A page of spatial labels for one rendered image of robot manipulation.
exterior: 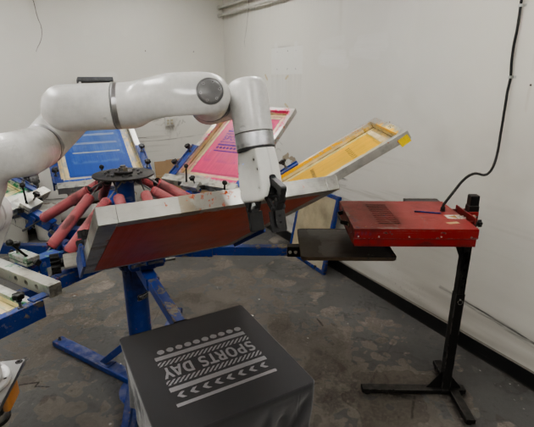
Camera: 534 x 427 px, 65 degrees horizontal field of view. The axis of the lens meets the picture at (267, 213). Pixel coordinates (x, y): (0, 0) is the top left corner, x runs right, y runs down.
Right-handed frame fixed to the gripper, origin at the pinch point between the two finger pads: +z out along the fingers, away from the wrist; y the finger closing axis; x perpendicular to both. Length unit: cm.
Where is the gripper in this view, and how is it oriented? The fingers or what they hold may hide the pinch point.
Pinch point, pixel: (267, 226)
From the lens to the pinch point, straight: 83.0
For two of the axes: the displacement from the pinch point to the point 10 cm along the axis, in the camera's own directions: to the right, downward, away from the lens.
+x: 8.8, -1.5, 4.6
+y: 4.6, -0.2, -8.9
